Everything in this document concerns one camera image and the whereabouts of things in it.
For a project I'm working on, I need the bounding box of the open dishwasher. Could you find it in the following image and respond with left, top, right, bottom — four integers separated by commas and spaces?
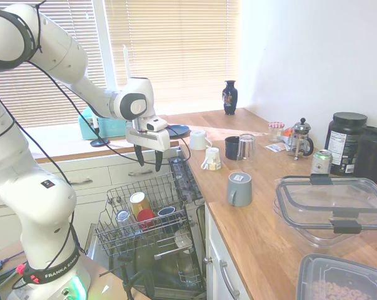
84, 149, 208, 300

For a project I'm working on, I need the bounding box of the black candle holder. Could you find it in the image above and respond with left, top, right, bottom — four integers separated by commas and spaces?
90, 124, 111, 148

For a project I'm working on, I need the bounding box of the clear plastic lidded container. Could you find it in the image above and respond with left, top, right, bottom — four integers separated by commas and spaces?
273, 175, 377, 249

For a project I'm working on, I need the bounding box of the white paper sachet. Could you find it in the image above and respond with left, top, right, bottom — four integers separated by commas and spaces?
264, 142, 286, 153

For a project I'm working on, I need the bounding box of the dark navy mug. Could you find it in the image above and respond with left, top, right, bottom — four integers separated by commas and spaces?
224, 136, 242, 161

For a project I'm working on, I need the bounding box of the clear glass tumbler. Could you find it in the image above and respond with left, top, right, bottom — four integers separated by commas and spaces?
236, 133, 258, 162

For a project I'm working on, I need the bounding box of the dark blue floral vase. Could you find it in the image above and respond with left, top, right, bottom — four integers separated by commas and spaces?
222, 79, 239, 116

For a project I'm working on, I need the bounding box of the beige window blind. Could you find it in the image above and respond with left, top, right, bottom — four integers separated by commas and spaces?
103, 0, 241, 118
0, 0, 109, 129

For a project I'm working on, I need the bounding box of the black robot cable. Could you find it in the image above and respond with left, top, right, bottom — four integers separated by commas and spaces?
0, 0, 191, 284

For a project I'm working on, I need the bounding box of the yellow mug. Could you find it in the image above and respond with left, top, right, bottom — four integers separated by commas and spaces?
129, 191, 151, 214

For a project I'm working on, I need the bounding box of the teal bread box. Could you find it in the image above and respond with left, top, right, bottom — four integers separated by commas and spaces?
78, 107, 128, 141

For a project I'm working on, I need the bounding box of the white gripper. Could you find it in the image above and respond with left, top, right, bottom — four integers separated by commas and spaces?
125, 119, 171, 173

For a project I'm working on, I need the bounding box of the green drink can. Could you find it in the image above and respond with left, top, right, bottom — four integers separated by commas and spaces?
310, 149, 334, 178

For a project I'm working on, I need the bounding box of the black protein powder tub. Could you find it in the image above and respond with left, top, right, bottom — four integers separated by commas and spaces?
324, 111, 368, 176

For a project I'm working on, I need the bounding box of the clear ribbed drinking glass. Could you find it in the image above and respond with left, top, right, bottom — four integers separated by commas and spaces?
115, 209, 136, 236

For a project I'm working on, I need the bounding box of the grey mug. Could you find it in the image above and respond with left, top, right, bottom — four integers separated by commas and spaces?
226, 171, 253, 208

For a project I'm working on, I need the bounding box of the black shaker bottle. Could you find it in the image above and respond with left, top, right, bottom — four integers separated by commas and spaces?
353, 125, 377, 185

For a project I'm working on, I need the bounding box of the white cabinet under window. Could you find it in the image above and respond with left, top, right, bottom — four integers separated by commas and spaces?
0, 146, 181, 251

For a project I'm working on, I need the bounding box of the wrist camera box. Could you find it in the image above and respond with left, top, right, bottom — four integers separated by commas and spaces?
146, 117, 169, 133

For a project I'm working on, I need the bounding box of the navy mug white inside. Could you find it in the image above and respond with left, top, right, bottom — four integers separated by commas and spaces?
157, 206, 180, 234

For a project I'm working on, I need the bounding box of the red mug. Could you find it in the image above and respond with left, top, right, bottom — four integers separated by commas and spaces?
136, 208, 158, 229

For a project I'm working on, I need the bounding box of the white cabinet beside dishwasher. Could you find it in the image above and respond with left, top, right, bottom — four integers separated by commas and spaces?
204, 204, 255, 300

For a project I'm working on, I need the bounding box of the large white mug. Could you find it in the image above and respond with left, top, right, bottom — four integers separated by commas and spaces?
188, 129, 214, 152

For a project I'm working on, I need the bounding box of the blue plate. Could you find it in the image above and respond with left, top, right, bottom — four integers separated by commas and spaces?
167, 123, 191, 139

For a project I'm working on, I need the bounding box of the metal wire dishwasher rack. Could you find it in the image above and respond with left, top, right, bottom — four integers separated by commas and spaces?
94, 171, 197, 261

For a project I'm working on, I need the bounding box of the small white printed mug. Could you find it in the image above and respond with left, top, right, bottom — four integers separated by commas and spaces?
200, 147, 223, 172

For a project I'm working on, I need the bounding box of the glass jar red checked lid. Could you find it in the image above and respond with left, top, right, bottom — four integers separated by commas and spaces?
267, 121, 286, 143

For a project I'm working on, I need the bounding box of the translucent white cup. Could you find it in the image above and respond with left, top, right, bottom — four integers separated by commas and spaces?
174, 229, 194, 249

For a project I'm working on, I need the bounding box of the orange snack packet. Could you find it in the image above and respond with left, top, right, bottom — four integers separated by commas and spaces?
281, 127, 297, 146

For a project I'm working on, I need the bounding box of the grey lidded food container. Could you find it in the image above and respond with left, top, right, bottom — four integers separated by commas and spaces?
295, 252, 377, 300

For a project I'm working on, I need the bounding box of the glass French press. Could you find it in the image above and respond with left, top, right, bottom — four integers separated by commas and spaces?
288, 117, 315, 161

